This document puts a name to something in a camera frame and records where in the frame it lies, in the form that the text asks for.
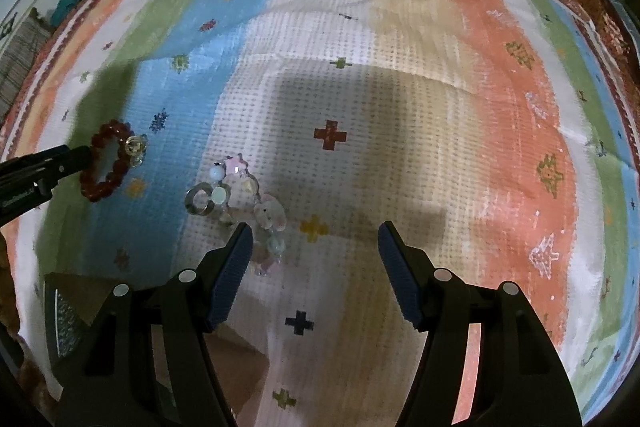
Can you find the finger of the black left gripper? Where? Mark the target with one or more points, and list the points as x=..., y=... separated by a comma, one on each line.
x=28, y=181

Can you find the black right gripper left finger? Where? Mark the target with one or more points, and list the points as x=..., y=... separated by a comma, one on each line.
x=144, y=360

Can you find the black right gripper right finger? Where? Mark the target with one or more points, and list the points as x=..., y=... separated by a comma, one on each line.
x=520, y=378

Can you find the striped colourful woven mat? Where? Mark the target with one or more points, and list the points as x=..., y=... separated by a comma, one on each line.
x=465, y=122

